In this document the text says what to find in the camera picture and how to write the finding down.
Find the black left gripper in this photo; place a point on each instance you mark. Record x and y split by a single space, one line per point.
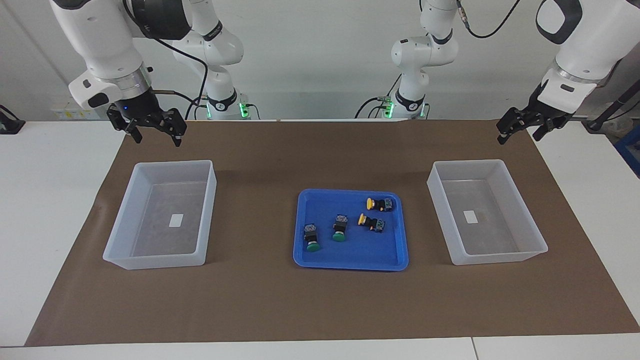
535 116

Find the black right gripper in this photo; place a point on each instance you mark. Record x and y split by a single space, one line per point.
142 112

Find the yellow push button switch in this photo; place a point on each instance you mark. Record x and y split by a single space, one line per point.
371 221
381 204

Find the green push button switch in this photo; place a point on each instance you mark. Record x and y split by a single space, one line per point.
312 236
340 227

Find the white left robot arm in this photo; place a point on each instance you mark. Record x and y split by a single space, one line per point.
425 50

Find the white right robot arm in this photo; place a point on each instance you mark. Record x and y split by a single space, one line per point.
100 40

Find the black stand pole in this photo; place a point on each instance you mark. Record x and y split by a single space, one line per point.
607 112

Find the translucent white plastic box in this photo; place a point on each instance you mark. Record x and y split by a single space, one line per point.
500 240
150 240

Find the blue crate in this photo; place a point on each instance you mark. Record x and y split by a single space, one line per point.
630 150

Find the brown table mat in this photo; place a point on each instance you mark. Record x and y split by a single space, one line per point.
250 300

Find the blue plastic tray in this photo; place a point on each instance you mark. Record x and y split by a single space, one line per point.
350 250

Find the black clamp bracket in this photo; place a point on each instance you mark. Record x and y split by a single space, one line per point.
9 124

